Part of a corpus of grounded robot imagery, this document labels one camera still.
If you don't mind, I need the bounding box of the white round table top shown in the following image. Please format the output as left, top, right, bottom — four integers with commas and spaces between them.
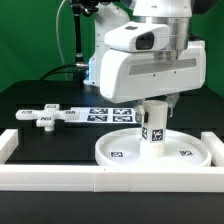
95, 128, 212, 168

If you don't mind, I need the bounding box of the grey cable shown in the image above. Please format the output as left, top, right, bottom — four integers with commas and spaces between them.
55, 0, 69, 81

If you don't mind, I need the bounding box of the white U-shaped frame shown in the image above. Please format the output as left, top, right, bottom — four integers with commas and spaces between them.
0, 129, 224, 192

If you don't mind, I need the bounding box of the white cross-shaped table base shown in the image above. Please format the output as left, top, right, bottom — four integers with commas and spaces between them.
15, 104, 80, 132

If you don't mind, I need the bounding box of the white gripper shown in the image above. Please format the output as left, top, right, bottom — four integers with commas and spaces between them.
100, 41, 206, 124

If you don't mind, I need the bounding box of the black cable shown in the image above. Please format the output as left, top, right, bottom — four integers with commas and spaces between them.
39, 64, 89, 81

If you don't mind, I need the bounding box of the white marker sheet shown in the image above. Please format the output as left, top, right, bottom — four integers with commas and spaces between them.
66, 107, 136, 124

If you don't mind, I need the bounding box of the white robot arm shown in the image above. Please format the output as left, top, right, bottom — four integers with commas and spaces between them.
83, 0, 218, 123

